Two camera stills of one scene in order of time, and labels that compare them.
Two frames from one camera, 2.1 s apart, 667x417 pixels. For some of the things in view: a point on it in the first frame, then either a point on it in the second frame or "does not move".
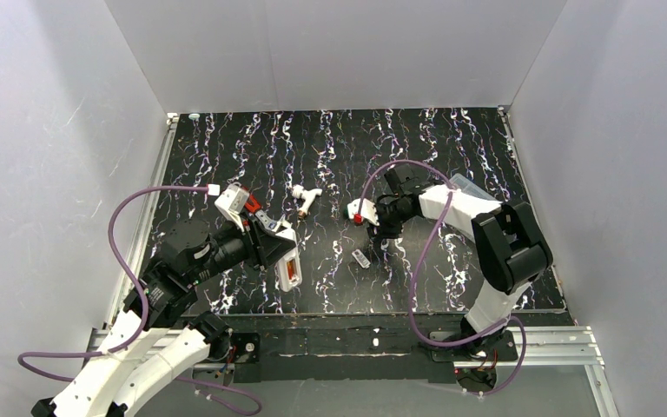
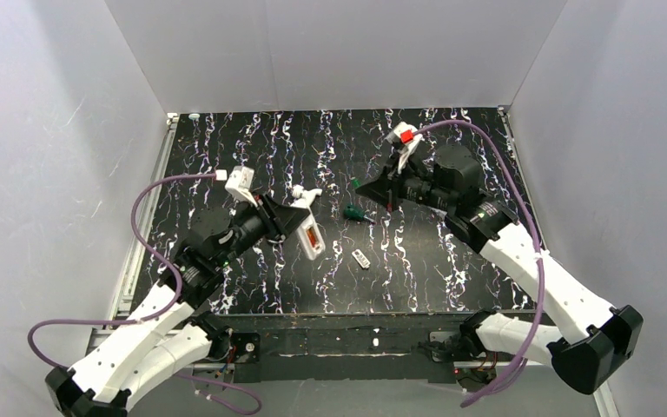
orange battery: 290,266 -> 312,236
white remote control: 289,269 -> 311,236
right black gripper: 383,216 -> 393,188
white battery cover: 361,259 does not move
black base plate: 373,347 does not move
